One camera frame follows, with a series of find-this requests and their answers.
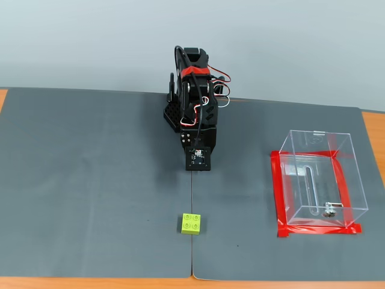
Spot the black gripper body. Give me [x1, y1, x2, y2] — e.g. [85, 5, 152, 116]
[180, 125, 218, 156]

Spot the green lego block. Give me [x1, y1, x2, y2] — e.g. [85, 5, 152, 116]
[180, 213, 202, 235]

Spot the red tape band on arm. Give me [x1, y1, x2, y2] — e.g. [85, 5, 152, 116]
[180, 66, 211, 78]

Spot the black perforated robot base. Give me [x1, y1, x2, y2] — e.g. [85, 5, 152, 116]
[163, 98, 185, 135]

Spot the transparent plastic box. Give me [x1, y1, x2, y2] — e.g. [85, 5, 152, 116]
[279, 129, 369, 228]

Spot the silver box lock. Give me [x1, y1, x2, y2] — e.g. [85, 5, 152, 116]
[323, 202, 344, 218]

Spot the black table clamp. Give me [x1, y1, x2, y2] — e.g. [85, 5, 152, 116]
[166, 72, 179, 103]

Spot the grey mat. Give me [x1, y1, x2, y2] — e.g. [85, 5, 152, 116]
[191, 96, 385, 282]
[0, 87, 193, 279]

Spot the red floor tape strip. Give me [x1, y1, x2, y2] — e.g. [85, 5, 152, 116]
[269, 150, 290, 232]
[330, 156, 355, 228]
[277, 223, 363, 238]

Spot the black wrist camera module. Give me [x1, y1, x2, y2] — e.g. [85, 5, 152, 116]
[185, 146, 212, 172]

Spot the short looped servo wire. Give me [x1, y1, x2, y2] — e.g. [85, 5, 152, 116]
[180, 96, 210, 127]

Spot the long red white servo wire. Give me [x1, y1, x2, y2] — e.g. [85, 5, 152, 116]
[208, 63, 233, 108]

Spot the black camera cable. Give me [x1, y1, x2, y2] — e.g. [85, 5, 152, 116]
[174, 45, 203, 150]

